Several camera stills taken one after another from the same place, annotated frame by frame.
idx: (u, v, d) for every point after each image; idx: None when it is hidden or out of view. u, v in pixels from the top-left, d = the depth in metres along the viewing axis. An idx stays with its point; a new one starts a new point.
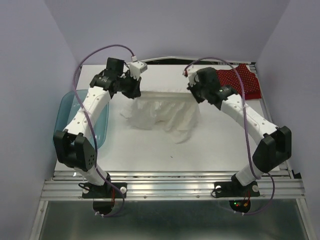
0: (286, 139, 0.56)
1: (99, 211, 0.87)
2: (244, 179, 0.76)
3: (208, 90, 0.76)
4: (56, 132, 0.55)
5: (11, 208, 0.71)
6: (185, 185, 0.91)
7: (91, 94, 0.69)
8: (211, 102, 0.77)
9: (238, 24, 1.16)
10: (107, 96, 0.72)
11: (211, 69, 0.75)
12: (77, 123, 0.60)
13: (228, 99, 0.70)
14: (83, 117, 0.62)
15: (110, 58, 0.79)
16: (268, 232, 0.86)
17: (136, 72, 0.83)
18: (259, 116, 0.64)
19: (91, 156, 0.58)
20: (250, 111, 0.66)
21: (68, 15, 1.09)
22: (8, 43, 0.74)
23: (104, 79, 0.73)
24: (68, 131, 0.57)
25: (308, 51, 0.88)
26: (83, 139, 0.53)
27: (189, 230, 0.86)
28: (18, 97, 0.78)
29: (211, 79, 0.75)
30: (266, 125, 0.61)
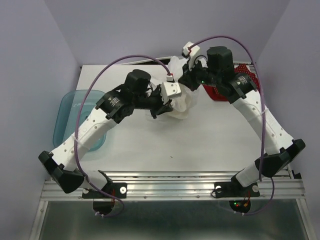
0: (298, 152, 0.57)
1: (99, 211, 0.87)
2: (244, 180, 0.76)
3: (220, 79, 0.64)
4: (41, 154, 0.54)
5: (10, 207, 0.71)
6: (184, 185, 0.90)
7: (91, 119, 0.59)
8: (221, 93, 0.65)
9: (238, 24, 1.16)
10: (111, 123, 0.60)
11: (227, 53, 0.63)
12: (63, 150, 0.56)
13: (247, 97, 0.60)
14: (72, 144, 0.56)
15: (130, 75, 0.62)
16: (268, 232, 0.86)
17: (165, 96, 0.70)
18: (277, 125, 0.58)
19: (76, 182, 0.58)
20: (269, 117, 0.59)
21: (68, 15, 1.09)
22: (7, 42, 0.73)
23: (113, 102, 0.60)
24: (53, 158, 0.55)
25: (308, 51, 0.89)
26: (61, 173, 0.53)
27: (189, 230, 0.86)
28: (17, 96, 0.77)
29: (226, 65, 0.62)
30: (282, 137, 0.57)
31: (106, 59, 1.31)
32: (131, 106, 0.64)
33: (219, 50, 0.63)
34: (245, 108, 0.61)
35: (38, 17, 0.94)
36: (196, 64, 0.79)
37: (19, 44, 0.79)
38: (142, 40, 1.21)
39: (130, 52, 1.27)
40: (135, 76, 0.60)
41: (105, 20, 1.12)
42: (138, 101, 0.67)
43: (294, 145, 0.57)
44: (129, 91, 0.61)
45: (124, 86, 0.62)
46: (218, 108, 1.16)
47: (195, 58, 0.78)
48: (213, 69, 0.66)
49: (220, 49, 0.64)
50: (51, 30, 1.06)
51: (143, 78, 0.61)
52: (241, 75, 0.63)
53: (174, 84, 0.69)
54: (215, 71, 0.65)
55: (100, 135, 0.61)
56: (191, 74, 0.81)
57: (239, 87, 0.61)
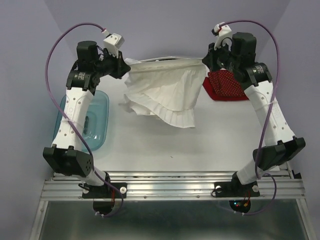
0: (297, 149, 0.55)
1: (99, 211, 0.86)
2: (244, 178, 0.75)
3: (238, 63, 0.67)
4: (44, 149, 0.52)
5: (11, 208, 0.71)
6: (185, 185, 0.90)
7: (71, 98, 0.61)
8: (236, 77, 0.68)
9: (239, 23, 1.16)
10: (89, 95, 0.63)
11: (252, 39, 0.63)
12: (63, 135, 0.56)
13: (259, 85, 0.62)
14: (69, 126, 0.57)
15: (78, 46, 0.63)
16: (268, 232, 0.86)
17: (113, 48, 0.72)
18: (281, 118, 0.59)
19: (87, 163, 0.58)
20: (275, 109, 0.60)
21: (68, 15, 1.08)
22: (7, 42, 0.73)
23: (81, 76, 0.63)
24: (57, 146, 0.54)
25: (308, 51, 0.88)
26: (75, 152, 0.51)
27: (189, 231, 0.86)
28: (18, 96, 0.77)
29: (247, 52, 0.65)
30: (284, 131, 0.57)
31: None
32: (97, 74, 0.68)
33: (243, 36, 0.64)
34: (253, 94, 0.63)
35: (38, 17, 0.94)
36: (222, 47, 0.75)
37: (19, 44, 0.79)
38: (142, 39, 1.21)
39: (130, 52, 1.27)
40: (84, 45, 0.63)
41: (105, 20, 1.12)
42: (102, 69, 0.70)
43: (293, 141, 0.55)
44: (86, 61, 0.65)
45: (79, 59, 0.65)
46: (218, 108, 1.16)
47: (222, 39, 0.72)
48: (234, 53, 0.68)
49: (246, 35, 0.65)
50: (51, 29, 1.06)
51: (92, 45, 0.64)
52: (259, 65, 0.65)
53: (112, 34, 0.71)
54: (236, 56, 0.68)
55: (85, 110, 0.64)
56: (212, 55, 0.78)
57: (253, 75, 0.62)
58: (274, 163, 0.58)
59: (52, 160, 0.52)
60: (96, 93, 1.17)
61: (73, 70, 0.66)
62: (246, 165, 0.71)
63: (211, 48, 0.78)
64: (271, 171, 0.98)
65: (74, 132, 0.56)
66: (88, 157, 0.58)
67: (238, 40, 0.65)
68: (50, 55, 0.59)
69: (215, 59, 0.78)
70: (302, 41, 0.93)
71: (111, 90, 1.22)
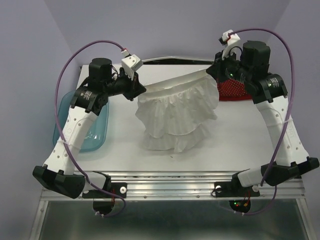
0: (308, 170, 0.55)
1: (99, 211, 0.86)
2: (245, 182, 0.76)
3: (250, 76, 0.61)
4: (35, 169, 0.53)
5: (10, 207, 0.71)
6: (184, 185, 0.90)
7: (72, 118, 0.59)
8: (248, 91, 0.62)
9: (239, 23, 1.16)
10: (92, 116, 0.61)
11: (265, 49, 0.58)
12: (56, 157, 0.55)
13: (274, 102, 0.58)
14: (63, 149, 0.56)
15: (91, 64, 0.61)
16: (268, 232, 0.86)
17: (129, 70, 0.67)
18: (296, 139, 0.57)
19: (79, 185, 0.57)
20: (290, 127, 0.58)
21: (67, 14, 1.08)
22: (7, 42, 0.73)
23: (87, 96, 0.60)
24: (48, 167, 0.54)
25: (308, 50, 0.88)
26: (63, 178, 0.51)
27: (189, 231, 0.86)
28: (17, 95, 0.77)
29: (261, 63, 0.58)
30: (298, 151, 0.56)
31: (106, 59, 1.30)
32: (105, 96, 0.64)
33: (256, 46, 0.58)
34: (267, 112, 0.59)
35: (38, 17, 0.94)
36: (230, 55, 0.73)
37: (18, 44, 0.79)
38: (142, 39, 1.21)
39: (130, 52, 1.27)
40: (97, 64, 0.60)
41: (105, 20, 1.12)
42: (112, 89, 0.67)
43: (306, 163, 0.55)
44: (97, 80, 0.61)
45: (90, 78, 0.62)
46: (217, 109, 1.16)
47: (230, 49, 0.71)
48: (246, 64, 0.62)
49: (259, 44, 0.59)
50: (51, 29, 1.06)
51: (106, 64, 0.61)
52: (274, 77, 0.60)
53: (132, 55, 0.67)
54: (249, 68, 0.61)
55: (86, 130, 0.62)
56: (220, 66, 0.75)
57: (268, 89, 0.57)
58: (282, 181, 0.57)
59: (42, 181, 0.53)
60: None
61: (83, 87, 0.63)
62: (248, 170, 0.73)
63: (218, 59, 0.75)
64: None
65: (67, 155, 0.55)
66: (81, 179, 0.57)
67: (250, 51, 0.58)
68: (63, 70, 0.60)
69: (222, 70, 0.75)
70: (302, 40, 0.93)
71: None
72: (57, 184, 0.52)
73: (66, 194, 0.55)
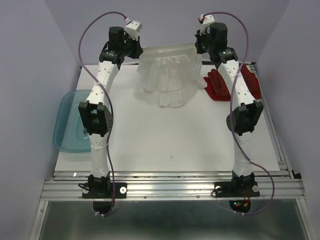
0: (259, 111, 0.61)
1: (99, 211, 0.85)
2: (238, 168, 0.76)
3: (213, 47, 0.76)
4: (79, 103, 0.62)
5: (11, 208, 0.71)
6: (185, 185, 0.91)
7: (102, 68, 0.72)
8: (211, 59, 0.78)
9: (239, 24, 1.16)
10: (117, 70, 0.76)
11: (224, 27, 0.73)
12: (95, 94, 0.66)
13: (226, 63, 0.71)
14: (100, 88, 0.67)
15: (111, 28, 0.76)
16: (268, 232, 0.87)
17: (134, 33, 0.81)
18: (245, 87, 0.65)
19: (110, 122, 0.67)
20: (240, 80, 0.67)
21: (68, 16, 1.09)
22: (7, 44, 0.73)
23: (111, 53, 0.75)
24: (90, 102, 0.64)
25: (308, 52, 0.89)
26: (103, 107, 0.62)
27: (189, 231, 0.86)
28: (17, 97, 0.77)
29: (220, 39, 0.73)
30: (247, 96, 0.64)
31: None
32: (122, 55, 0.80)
33: (217, 25, 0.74)
34: (224, 71, 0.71)
35: (38, 18, 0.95)
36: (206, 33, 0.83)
37: (18, 45, 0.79)
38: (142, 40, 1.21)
39: None
40: (115, 30, 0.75)
41: (106, 21, 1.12)
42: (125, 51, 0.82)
43: (253, 104, 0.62)
44: (116, 43, 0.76)
45: (110, 41, 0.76)
46: (218, 108, 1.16)
47: (206, 27, 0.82)
48: (210, 39, 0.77)
49: (219, 24, 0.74)
50: (52, 30, 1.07)
51: (121, 29, 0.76)
52: (229, 49, 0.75)
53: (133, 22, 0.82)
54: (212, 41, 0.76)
55: (112, 79, 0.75)
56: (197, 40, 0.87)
57: (222, 56, 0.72)
58: (245, 124, 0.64)
59: (84, 110, 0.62)
60: None
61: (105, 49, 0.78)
62: (236, 152, 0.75)
63: (198, 33, 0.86)
64: (271, 171, 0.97)
65: (104, 93, 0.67)
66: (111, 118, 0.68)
67: (213, 29, 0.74)
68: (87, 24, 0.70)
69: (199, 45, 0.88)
70: (301, 41, 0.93)
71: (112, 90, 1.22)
72: (98, 112, 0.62)
73: (101, 126, 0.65)
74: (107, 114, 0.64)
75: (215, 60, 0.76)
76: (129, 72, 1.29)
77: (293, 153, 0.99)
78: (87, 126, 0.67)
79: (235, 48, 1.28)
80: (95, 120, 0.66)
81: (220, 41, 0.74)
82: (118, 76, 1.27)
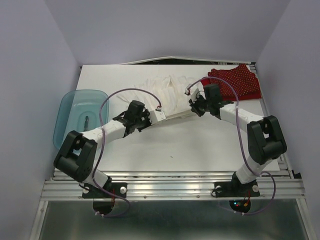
0: (273, 126, 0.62)
1: (99, 211, 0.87)
2: (243, 177, 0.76)
3: (210, 104, 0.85)
4: (70, 132, 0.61)
5: (11, 207, 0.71)
6: (184, 185, 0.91)
7: (112, 122, 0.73)
8: (212, 113, 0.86)
9: (239, 23, 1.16)
10: (121, 132, 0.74)
11: (215, 85, 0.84)
12: (92, 133, 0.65)
13: (225, 107, 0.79)
14: (100, 131, 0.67)
15: (134, 101, 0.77)
16: (269, 232, 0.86)
17: (154, 118, 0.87)
18: (248, 113, 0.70)
19: (87, 168, 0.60)
20: (241, 112, 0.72)
21: (67, 15, 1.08)
22: (7, 43, 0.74)
23: (122, 121, 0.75)
24: (83, 135, 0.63)
25: (308, 51, 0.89)
26: (92, 144, 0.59)
27: (189, 230, 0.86)
28: (17, 96, 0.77)
29: (215, 95, 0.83)
30: (254, 117, 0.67)
31: (106, 60, 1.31)
32: (134, 126, 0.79)
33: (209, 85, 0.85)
34: (225, 113, 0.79)
35: (38, 17, 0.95)
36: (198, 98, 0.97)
37: (18, 44, 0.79)
38: (142, 39, 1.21)
39: (130, 52, 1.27)
40: (136, 104, 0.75)
41: (106, 21, 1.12)
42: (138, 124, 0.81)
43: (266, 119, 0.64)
44: (132, 114, 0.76)
45: (128, 112, 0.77)
46: None
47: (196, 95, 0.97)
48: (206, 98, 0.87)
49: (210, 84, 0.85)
50: (52, 30, 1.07)
51: (143, 105, 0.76)
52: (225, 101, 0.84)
53: (162, 112, 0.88)
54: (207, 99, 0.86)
55: (115, 136, 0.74)
56: (195, 108, 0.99)
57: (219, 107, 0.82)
58: (269, 148, 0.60)
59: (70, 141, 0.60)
60: (98, 93, 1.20)
61: (121, 116, 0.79)
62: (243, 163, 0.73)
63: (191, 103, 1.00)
64: (272, 171, 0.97)
65: (102, 136, 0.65)
66: (90, 165, 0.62)
67: (207, 89, 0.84)
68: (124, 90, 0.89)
69: (197, 108, 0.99)
70: (301, 40, 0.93)
71: (112, 89, 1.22)
72: (84, 146, 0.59)
73: (77, 166, 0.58)
74: (90, 157, 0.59)
75: (215, 112, 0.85)
76: (128, 71, 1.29)
77: (293, 153, 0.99)
78: (59, 163, 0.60)
79: (235, 48, 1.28)
80: (72, 159, 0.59)
81: (215, 98, 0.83)
82: (118, 76, 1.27)
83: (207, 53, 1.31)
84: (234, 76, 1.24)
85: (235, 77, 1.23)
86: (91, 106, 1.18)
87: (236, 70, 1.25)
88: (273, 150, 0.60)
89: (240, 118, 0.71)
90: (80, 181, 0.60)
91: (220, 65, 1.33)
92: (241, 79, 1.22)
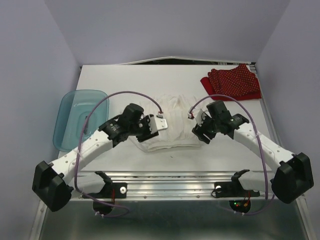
0: (304, 167, 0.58)
1: (99, 211, 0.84)
2: (246, 183, 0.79)
3: (218, 122, 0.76)
4: (39, 163, 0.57)
5: (11, 208, 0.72)
6: (184, 185, 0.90)
7: (93, 138, 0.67)
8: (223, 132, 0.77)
9: (238, 24, 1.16)
10: (110, 144, 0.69)
11: (219, 102, 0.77)
12: (64, 161, 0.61)
13: (240, 128, 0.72)
14: (74, 157, 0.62)
15: (129, 106, 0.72)
16: (268, 232, 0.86)
17: (155, 126, 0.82)
18: (273, 144, 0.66)
19: (63, 198, 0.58)
20: (264, 140, 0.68)
21: (67, 16, 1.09)
22: (7, 44, 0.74)
23: (113, 128, 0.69)
24: (53, 167, 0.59)
25: (307, 52, 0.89)
26: (60, 181, 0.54)
27: (189, 230, 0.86)
28: (17, 96, 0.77)
29: (221, 111, 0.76)
30: (280, 152, 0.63)
31: (106, 60, 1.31)
32: (127, 133, 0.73)
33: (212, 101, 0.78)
34: (241, 137, 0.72)
35: (38, 18, 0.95)
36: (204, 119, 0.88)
37: (18, 44, 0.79)
38: (142, 40, 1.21)
39: (130, 52, 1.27)
40: (131, 109, 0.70)
41: (106, 21, 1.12)
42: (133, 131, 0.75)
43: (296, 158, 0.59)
44: (125, 121, 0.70)
45: (121, 117, 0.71)
46: None
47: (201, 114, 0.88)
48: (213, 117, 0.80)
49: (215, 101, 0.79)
50: (52, 31, 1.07)
51: (140, 110, 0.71)
52: (235, 116, 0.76)
53: (163, 119, 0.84)
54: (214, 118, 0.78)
55: (99, 152, 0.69)
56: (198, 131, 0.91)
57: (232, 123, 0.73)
58: (297, 192, 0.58)
59: (39, 175, 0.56)
60: (97, 93, 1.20)
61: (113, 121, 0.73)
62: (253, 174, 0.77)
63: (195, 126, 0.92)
64: None
65: (74, 164, 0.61)
66: (68, 193, 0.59)
67: (212, 107, 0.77)
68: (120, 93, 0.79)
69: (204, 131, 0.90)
70: (301, 41, 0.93)
71: (112, 89, 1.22)
72: (54, 182, 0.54)
73: (50, 200, 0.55)
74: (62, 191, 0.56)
75: (227, 130, 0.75)
76: (129, 71, 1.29)
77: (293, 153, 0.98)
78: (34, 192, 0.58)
79: (235, 48, 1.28)
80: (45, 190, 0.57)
81: (223, 114, 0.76)
82: (118, 76, 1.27)
83: (207, 54, 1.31)
84: (234, 76, 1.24)
85: (234, 77, 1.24)
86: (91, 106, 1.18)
87: (236, 70, 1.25)
88: (300, 191, 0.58)
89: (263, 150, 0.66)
90: (58, 210, 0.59)
91: (220, 65, 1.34)
92: (241, 79, 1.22)
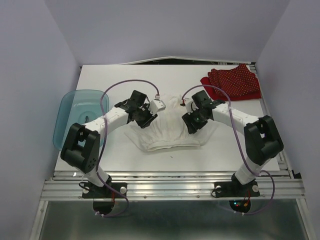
0: (270, 126, 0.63)
1: (99, 211, 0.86)
2: (242, 177, 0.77)
3: (201, 109, 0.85)
4: (73, 125, 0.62)
5: (11, 208, 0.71)
6: (184, 185, 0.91)
7: (114, 110, 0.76)
8: (205, 116, 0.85)
9: (239, 23, 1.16)
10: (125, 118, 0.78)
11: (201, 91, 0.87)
12: (95, 123, 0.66)
13: (217, 107, 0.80)
14: (103, 121, 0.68)
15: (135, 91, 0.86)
16: (269, 232, 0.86)
17: (155, 109, 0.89)
18: (243, 113, 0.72)
19: (92, 160, 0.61)
20: (235, 111, 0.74)
21: (67, 15, 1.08)
22: (7, 44, 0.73)
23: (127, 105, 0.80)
24: (86, 127, 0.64)
25: (308, 52, 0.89)
26: (95, 136, 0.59)
27: (189, 231, 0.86)
28: (16, 96, 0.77)
29: (203, 98, 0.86)
30: (248, 118, 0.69)
31: (106, 60, 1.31)
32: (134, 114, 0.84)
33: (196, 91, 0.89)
34: (219, 115, 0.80)
35: (38, 17, 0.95)
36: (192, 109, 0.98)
37: (18, 44, 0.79)
38: (142, 39, 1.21)
39: (130, 52, 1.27)
40: (139, 92, 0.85)
41: (106, 21, 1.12)
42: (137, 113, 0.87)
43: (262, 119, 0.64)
44: (135, 101, 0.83)
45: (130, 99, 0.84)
46: None
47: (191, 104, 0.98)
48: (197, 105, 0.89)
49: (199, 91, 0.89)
50: (52, 31, 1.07)
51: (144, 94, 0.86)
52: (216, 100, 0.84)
53: (160, 101, 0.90)
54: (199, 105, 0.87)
55: (117, 124, 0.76)
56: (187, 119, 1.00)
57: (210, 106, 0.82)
58: (267, 151, 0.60)
59: (73, 134, 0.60)
60: (98, 93, 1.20)
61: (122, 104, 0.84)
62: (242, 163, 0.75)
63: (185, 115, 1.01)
64: (272, 170, 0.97)
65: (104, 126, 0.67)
66: (95, 156, 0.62)
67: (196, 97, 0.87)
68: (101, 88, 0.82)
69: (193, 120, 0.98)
70: (301, 40, 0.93)
71: (112, 89, 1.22)
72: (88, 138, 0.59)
73: (82, 157, 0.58)
74: (94, 149, 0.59)
75: (207, 113, 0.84)
76: (129, 71, 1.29)
77: (293, 153, 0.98)
78: (65, 156, 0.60)
79: (235, 48, 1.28)
80: (77, 151, 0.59)
81: (205, 101, 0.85)
82: (118, 76, 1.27)
83: (207, 54, 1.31)
84: (234, 76, 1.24)
85: (234, 77, 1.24)
86: (91, 106, 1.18)
87: (236, 70, 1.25)
88: (270, 150, 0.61)
89: (235, 119, 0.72)
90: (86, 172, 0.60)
91: (220, 65, 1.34)
92: (241, 79, 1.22)
